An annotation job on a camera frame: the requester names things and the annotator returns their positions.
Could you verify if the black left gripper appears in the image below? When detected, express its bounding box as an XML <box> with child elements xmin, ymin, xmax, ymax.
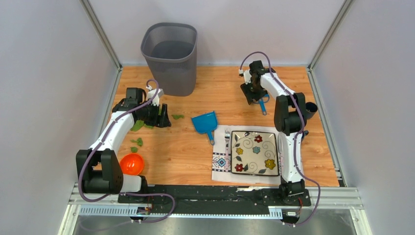
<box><xmin>138</xmin><ymin>101</ymin><xmax>172</xmax><ymax>128</ymax></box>

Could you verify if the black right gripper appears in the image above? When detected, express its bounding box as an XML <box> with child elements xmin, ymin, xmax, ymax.
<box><xmin>241</xmin><ymin>80</ymin><xmax>266</xmax><ymax>105</ymax></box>

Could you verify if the blue hand brush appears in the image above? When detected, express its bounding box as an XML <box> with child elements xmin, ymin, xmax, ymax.
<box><xmin>257</xmin><ymin>94</ymin><xmax>270</xmax><ymax>116</ymax></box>

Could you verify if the blue dustpan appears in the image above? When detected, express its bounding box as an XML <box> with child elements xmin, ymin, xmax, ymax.
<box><xmin>191</xmin><ymin>111</ymin><xmax>218</xmax><ymax>145</ymax></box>

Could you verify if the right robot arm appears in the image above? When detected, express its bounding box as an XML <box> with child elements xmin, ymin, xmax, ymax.
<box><xmin>238</xmin><ymin>60</ymin><xmax>306</xmax><ymax>205</ymax></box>

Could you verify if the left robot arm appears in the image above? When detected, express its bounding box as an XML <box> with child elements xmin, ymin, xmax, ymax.
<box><xmin>75</xmin><ymin>86</ymin><xmax>171</xmax><ymax>203</ymax></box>

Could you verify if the green paper scrap pair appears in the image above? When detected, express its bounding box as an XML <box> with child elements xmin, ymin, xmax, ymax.
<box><xmin>130</xmin><ymin>138</ymin><xmax>143</xmax><ymax>147</ymax></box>

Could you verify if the silver fork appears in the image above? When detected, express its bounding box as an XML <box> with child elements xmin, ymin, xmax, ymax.
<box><xmin>225</xmin><ymin>128</ymin><xmax>231</xmax><ymax>172</ymax></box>

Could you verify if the orange bowl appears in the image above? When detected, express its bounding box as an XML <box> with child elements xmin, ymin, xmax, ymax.
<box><xmin>119</xmin><ymin>153</ymin><xmax>145</xmax><ymax>176</ymax></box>

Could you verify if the square floral plate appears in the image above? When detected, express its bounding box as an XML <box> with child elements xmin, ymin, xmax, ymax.
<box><xmin>231</xmin><ymin>131</ymin><xmax>280</xmax><ymax>176</ymax></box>

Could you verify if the silver knife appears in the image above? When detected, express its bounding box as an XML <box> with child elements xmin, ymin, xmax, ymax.
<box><xmin>277</xmin><ymin>133</ymin><xmax>283</xmax><ymax>176</ymax></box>

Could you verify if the dark blue mug far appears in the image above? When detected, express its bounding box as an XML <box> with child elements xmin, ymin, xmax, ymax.
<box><xmin>305</xmin><ymin>102</ymin><xmax>318</xmax><ymax>120</ymax></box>

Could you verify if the white patterned placemat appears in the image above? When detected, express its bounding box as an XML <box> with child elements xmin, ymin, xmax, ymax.
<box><xmin>211</xmin><ymin>124</ymin><xmax>304</xmax><ymax>186</ymax></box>

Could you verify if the grey mesh waste bin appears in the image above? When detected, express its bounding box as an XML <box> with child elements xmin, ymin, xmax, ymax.
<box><xmin>140</xmin><ymin>23</ymin><xmax>198</xmax><ymax>96</ymax></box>

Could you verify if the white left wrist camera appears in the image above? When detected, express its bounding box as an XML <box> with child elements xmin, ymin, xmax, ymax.
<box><xmin>146</xmin><ymin>85</ymin><xmax>164</xmax><ymax>106</ymax></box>

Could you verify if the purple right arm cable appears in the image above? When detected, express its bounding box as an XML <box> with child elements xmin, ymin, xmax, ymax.
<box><xmin>239</xmin><ymin>51</ymin><xmax>322</xmax><ymax>227</ymax></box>

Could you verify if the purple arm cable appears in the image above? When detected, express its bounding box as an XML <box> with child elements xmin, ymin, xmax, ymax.
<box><xmin>239</xmin><ymin>51</ymin><xmax>322</xmax><ymax>227</ymax></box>
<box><xmin>77</xmin><ymin>79</ymin><xmax>176</xmax><ymax>224</ymax></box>

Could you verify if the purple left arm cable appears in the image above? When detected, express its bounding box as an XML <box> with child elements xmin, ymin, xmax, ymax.
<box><xmin>77</xmin><ymin>79</ymin><xmax>176</xmax><ymax>224</ymax></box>

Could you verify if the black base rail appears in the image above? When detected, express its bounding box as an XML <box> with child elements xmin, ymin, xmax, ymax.
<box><xmin>118</xmin><ymin>185</ymin><xmax>311</xmax><ymax>215</ymax></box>

